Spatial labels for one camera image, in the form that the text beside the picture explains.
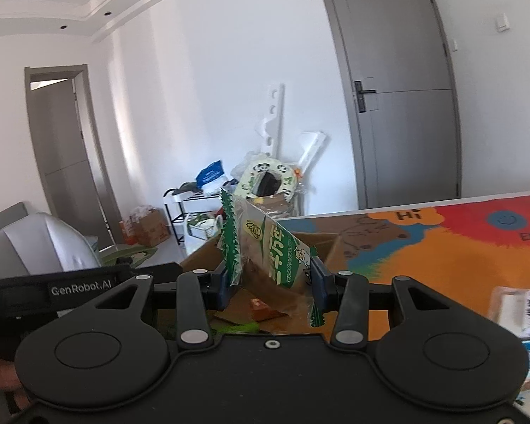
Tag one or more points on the white plastic brackets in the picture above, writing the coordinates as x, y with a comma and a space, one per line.
271, 119

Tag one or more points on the printed brown cardboard box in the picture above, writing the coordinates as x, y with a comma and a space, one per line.
152, 227

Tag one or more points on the white light switch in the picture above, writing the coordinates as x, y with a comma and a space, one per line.
502, 22

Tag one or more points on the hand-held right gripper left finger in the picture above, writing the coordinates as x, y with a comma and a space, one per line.
224, 289

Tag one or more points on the small orange box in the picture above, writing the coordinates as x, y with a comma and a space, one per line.
127, 232

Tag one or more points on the green floor rug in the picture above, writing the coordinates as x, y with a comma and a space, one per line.
137, 256

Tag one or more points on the green white striped snack packet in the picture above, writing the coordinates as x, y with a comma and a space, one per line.
265, 247

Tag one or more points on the black metal rack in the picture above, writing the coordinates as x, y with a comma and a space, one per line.
179, 212

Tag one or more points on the red orange snack packet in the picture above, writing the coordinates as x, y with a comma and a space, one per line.
263, 308

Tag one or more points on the colourful printed table mat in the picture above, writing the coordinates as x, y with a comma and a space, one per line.
424, 265

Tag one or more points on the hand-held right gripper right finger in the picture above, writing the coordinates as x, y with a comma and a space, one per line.
319, 287

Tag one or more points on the grey chair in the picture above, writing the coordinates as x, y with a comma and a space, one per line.
31, 247

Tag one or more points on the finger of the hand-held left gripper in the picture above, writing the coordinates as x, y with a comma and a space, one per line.
163, 269

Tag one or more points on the white shelf bracket piece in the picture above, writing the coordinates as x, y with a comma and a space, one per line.
311, 145

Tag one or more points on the large taped cardboard box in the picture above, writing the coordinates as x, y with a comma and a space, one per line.
274, 207

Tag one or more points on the blue plastic bag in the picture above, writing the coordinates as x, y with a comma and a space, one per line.
210, 174

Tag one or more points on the grey door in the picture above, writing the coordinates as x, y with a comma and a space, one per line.
393, 92

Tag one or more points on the white packet with black label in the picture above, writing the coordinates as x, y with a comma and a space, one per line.
521, 309

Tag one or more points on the grey door frame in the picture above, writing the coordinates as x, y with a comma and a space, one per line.
66, 159

